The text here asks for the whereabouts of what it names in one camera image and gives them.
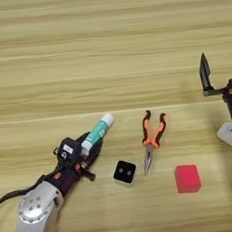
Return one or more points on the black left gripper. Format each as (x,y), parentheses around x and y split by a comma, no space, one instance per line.
(65,179)

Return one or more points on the green white glue stick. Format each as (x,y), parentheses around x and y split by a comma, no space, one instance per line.
(97,131)

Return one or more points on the white remote control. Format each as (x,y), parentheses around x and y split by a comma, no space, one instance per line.
(225,132)

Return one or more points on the red foam block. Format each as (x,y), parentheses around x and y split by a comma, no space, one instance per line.
(187,178)

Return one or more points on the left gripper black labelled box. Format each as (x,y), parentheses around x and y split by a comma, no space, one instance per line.
(69,151)

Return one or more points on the black square two-dot block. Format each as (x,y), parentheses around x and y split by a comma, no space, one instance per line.
(124,172)

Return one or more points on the orange black needle-nose pliers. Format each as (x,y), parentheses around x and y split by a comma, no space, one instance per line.
(150,141)

